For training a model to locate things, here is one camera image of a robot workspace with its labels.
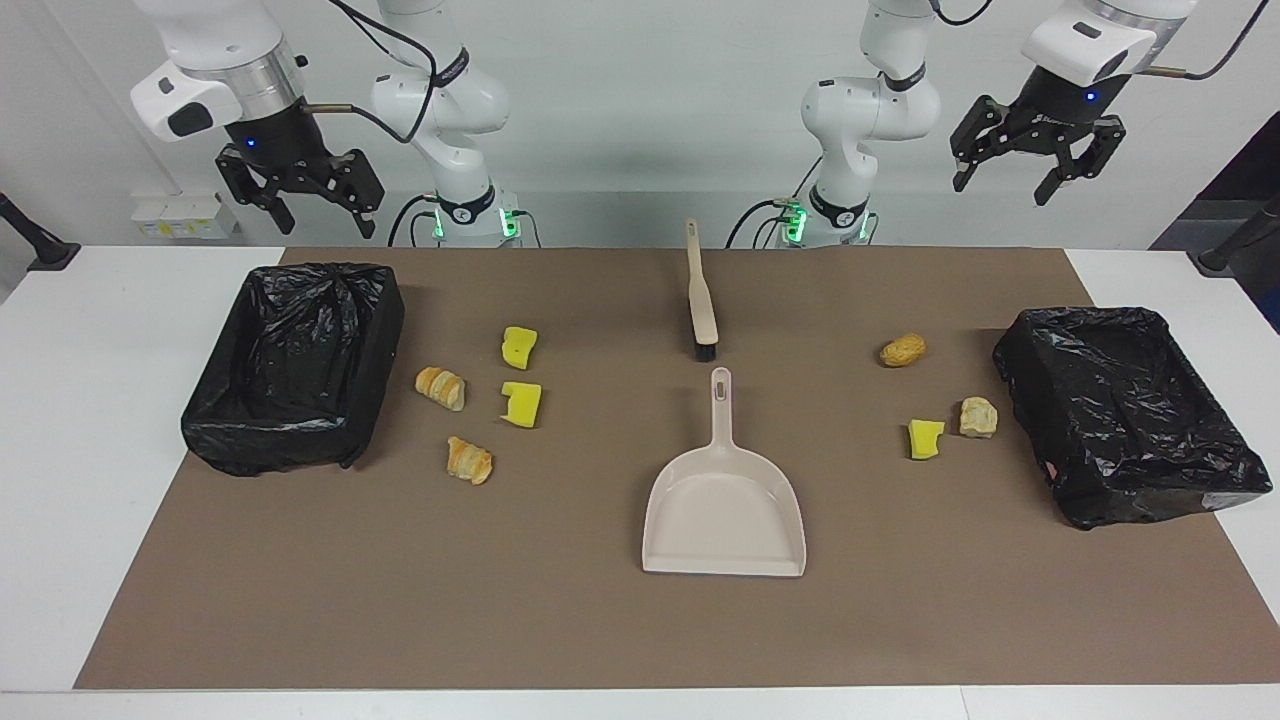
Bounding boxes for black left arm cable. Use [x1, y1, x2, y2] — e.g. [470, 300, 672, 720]
[1145, 0, 1273, 81]

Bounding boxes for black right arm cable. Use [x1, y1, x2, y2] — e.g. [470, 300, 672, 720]
[300, 0, 446, 146]

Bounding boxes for black base cables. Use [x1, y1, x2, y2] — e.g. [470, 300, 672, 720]
[725, 197, 801, 248]
[388, 193, 441, 248]

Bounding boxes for black lined bin pink mark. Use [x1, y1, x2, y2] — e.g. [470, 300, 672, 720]
[993, 306, 1274, 531]

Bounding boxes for striped croissant bread piece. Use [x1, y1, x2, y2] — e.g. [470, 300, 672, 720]
[415, 366, 467, 412]
[446, 436, 494, 486]

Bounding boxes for black camera stand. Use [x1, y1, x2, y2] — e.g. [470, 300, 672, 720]
[1187, 195, 1280, 276]
[0, 192, 81, 273]

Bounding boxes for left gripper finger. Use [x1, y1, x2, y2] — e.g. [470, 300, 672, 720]
[1035, 118, 1128, 208]
[950, 96, 1011, 193]

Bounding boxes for black right base cables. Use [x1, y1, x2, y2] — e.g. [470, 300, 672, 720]
[388, 193, 441, 248]

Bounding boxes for black bag lined bin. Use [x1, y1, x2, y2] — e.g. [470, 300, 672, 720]
[181, 263, 406, 477]

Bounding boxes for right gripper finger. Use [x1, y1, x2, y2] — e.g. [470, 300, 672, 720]
[216, 148, 297, 237]
[325, 150, 387, 239]

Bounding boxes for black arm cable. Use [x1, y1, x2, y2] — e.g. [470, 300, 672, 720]
[1145, 0, 1273, 81]
[300, 0, 446, 146]

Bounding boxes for beige plastic dustpan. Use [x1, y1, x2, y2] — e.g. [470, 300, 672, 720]
[641, 367, 807, 578]

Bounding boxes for yellow notched sponge piece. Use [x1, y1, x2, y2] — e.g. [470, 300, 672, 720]
[500, 381, 543, 429]

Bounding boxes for white power strip box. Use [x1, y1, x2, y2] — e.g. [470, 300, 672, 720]
[132, 193, 241, 241]

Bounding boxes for brown table mat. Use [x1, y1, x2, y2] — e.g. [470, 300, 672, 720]
[75, 247, 1280, 691]

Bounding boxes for beige brush black bristles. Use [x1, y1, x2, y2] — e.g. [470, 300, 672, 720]
[685, 219, 720, 362]

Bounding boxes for black left base cables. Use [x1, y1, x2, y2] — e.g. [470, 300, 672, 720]
[725, 197, 801, 248]

